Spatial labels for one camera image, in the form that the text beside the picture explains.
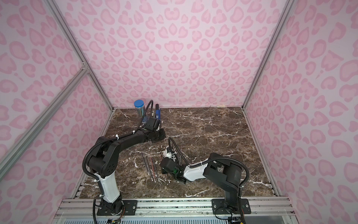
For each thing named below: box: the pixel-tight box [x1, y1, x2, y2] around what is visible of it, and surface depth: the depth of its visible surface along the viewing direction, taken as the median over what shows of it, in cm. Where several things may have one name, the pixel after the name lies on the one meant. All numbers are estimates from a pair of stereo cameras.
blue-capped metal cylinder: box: [133, 99, 145, 118], surface depth 100 cm
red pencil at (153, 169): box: [150, 155, 157, 183], surface depth 88 cm
